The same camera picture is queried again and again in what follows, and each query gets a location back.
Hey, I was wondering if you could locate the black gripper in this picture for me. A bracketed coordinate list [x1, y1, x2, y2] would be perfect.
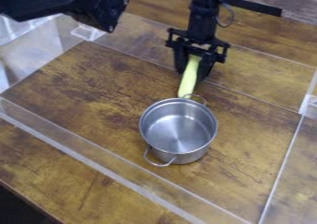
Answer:
[166, 5, 230, 81]

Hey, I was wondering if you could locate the stainless steel pot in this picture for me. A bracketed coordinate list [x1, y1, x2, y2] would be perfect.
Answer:
[139, 93, 218, 168]

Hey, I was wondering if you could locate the black bar on table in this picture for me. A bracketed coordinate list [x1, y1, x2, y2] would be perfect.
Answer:
[226, 0, 282, 17]

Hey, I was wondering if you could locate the clear acrylic triangle stand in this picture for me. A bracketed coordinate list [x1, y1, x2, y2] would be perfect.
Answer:
[71, 24, 106, 42]

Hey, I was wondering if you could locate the clear acrylic barrier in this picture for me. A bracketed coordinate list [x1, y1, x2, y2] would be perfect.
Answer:
[0, 96, 250, 224]

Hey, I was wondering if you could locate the black cable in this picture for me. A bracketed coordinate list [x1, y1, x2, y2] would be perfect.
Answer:
[214, 2, 237, 29]

